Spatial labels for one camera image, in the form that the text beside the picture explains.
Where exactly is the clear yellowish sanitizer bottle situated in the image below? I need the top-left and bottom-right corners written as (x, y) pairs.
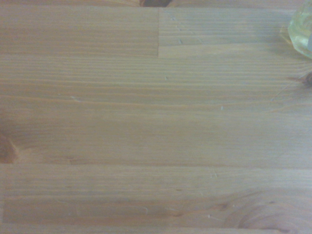
top-left (279, 0), bottom-right (312, 60)

